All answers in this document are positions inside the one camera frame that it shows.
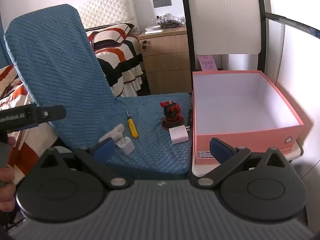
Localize white chair with black frame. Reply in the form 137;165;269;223
180;0;304;178

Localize white quilted headboard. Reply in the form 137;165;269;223
77;0;139;30

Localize person's left hand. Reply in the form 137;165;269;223
0;136;17;212

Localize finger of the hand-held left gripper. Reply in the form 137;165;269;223
37;105;67;124

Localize yellow screwdriver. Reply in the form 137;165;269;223
126;111;139;139

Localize dark metal bar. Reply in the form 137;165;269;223
265;12;320;40

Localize large white charger plug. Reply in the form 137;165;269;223
169;125;192;145

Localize orange box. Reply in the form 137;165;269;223
192;70;304;165

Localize wooden nightstand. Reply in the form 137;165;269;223
137;26;192;97

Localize striped hanging clothes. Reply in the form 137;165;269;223
0;29;147;180

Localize striped pillow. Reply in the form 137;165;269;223
85;23;135;49

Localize blue textured covered chair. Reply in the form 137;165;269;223
4;4;193;178

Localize pink paper carton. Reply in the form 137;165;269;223
197;54;217;71

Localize white fluffy cloth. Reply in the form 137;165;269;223
98;124;125;143

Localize red and black toy figurine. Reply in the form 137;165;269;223
161;100;184;130

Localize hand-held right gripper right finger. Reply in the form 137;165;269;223
189;137;288;188

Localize small white charger plug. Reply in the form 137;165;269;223
115;136;135;155

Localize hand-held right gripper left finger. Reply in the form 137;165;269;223
40;138;130;189

